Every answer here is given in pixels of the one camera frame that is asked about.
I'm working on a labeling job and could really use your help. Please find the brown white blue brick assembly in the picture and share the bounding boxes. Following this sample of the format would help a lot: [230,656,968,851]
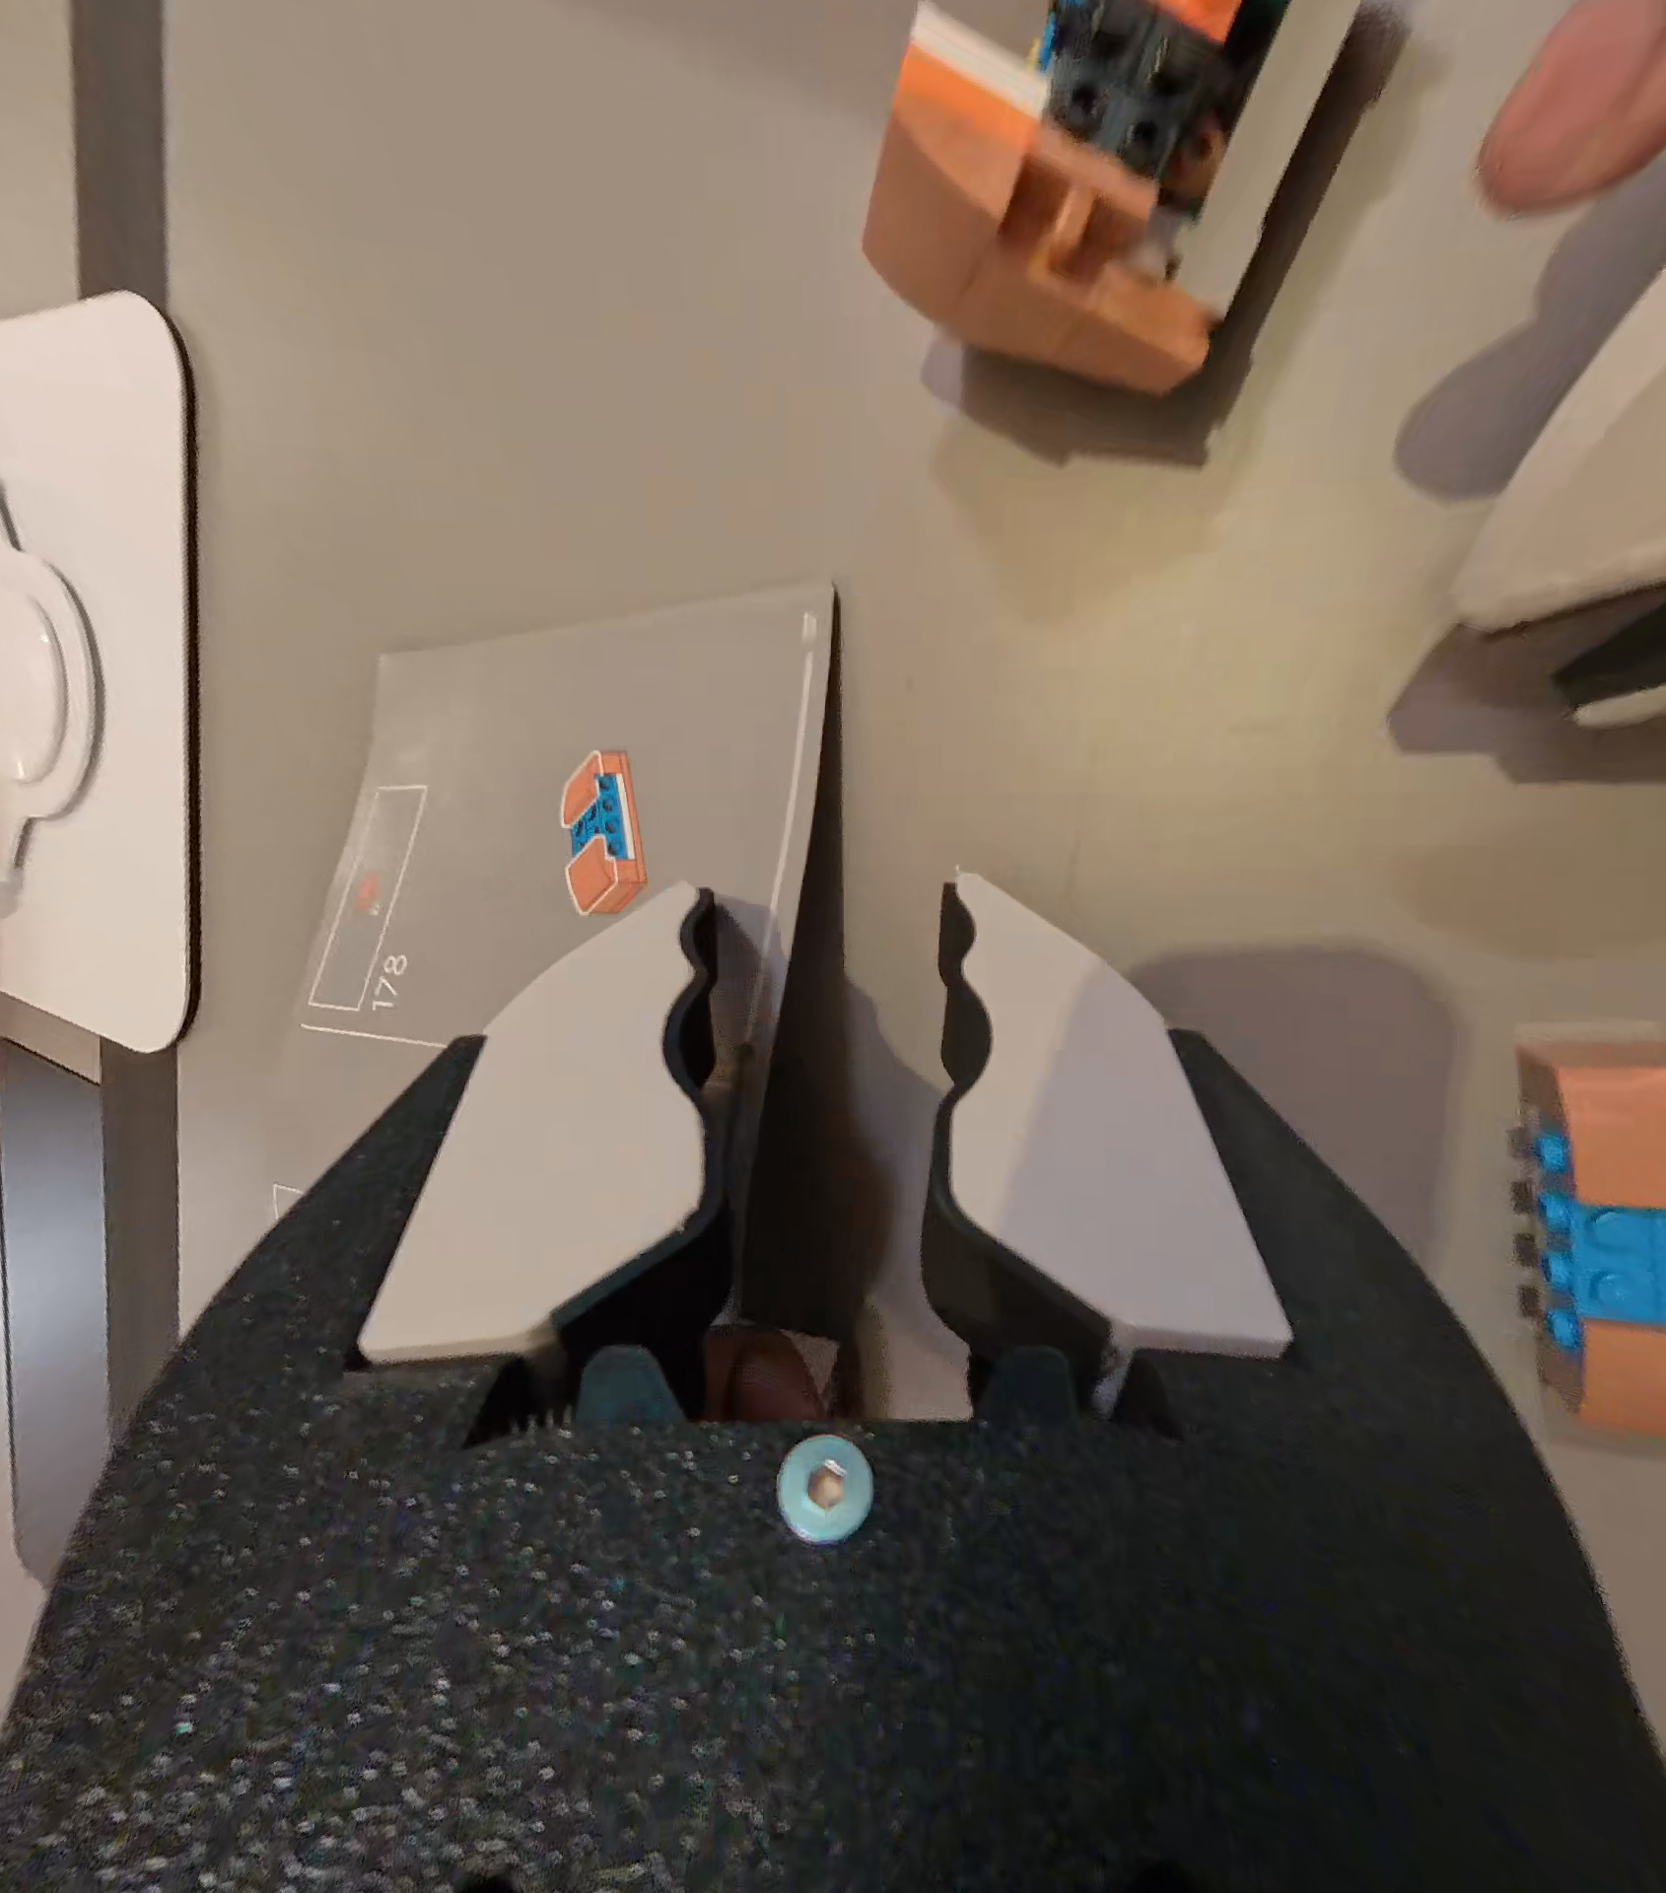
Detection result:
[1504,1038,1666,1449]

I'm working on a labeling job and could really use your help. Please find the brown brick model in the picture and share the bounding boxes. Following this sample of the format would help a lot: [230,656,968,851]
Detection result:
[861,0,1364,394]

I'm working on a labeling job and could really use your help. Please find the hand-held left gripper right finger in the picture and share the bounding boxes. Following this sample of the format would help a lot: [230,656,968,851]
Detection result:
[920,871,1293,1362]

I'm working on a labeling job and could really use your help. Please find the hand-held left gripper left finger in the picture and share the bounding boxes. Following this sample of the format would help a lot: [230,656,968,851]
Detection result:
[357,883,735,1366]

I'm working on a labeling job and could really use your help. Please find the white instruction booklet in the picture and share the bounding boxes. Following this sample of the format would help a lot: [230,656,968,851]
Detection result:
[268,579,842,1340]

